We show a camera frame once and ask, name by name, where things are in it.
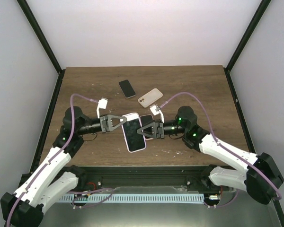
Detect black frame post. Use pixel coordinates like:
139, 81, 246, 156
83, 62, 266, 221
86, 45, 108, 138
226, 0, 271, 71
17, 0, 63, 74

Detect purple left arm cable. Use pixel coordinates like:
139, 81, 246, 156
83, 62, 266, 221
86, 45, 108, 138
3, 94, 114, 227

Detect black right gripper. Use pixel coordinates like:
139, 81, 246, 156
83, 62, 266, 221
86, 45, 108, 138
137, 120, 187, 140

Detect black right side rail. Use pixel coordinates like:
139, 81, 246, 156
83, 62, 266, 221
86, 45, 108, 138
224, 68, 255, 154

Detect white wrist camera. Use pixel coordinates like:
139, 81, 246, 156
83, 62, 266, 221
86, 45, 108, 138
96, 98, 108, 118
150, 104, 165, 123

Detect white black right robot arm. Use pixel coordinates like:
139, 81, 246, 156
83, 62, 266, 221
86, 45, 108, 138
137, 106, 284, 205

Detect silver-edged black smartphone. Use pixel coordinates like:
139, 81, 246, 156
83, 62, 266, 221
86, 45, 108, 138
118, 79, 136, 98

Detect purple-edged black smartphone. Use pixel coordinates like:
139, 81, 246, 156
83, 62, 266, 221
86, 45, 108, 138
122, 117, 146, 152

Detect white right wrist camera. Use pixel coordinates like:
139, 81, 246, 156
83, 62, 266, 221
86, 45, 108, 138
150, 104, 165, 123

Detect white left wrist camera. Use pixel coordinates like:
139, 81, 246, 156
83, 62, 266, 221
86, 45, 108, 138
96, 98, 108, 118

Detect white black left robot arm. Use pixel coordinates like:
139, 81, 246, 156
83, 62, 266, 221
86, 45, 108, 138
0, 106, 127, 227

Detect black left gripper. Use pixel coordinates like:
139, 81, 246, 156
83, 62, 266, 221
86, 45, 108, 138
78, 114, 128, 136

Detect black left side rail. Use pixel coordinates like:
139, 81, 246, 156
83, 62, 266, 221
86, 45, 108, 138
29, 69, 66, 174

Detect lilac phone case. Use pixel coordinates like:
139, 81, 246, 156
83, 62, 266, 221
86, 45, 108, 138
121, 113, 147, 153

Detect cream phone case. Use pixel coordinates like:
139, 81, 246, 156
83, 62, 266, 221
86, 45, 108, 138
138, 88, 163, 108

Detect black frame post right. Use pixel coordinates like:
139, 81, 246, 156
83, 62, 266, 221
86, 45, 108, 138
226, 0, 271, 71

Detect black front frame rail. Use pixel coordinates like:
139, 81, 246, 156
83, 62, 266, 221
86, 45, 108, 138
78, 165, 218, 192

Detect black frame post left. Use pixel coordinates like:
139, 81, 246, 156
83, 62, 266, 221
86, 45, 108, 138
17, 0, 63, 74

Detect light blue slotted cable duct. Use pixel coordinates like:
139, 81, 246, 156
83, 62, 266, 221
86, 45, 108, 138
57, 193, 204, 204

